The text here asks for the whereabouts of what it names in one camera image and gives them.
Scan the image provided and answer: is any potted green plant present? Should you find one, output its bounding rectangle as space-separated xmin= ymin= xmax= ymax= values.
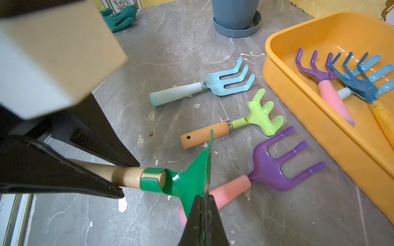
xmin=212 ymin=0 xmax=262 ymax=38

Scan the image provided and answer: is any light blue hand fork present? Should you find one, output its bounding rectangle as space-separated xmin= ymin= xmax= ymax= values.
xmin=150 ymin=57 xmax=255 ymax=107

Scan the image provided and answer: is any purple fork pink handle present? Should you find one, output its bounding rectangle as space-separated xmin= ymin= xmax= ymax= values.
xmin=178 ymin=125 xmax=327 ymax=228

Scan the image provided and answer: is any dark green hand rake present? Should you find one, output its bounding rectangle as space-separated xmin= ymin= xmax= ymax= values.
xmin=69 ymin=130 xmax=214 ymax=218

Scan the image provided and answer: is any blue rake yellow handle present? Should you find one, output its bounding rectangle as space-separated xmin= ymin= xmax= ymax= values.
xmin=330 ymin=52 xmax=394 ymax=146

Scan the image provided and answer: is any yellow storage tray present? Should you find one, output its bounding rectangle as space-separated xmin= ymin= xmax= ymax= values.
xmin=263 ymin=12 xmax=394 ymax=221

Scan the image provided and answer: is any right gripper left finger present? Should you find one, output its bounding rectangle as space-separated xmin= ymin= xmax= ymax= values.
xmin=1 ymin=94 xmax=140 ymax=198

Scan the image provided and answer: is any purple rake pink handle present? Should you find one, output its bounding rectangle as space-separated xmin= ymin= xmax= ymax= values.
xmin=295 ymin=48 xmax=356 ymax=127

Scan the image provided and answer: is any green rubber glove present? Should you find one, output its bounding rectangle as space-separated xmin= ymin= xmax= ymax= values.
xmin=100 ymin=5 xmax=137 ymax=33

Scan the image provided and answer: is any light green hand rake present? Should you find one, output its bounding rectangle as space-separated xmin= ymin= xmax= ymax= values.
xmin=180 ymin=89 xmax=284 ymax=149

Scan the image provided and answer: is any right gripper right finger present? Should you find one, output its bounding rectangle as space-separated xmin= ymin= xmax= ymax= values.
xmin=179 ymin=195 xmax=229 ymax=246

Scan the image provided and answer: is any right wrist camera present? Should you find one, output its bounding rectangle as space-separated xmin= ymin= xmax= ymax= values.
xmin=1 ymin=1 xmax=127 ymax=120

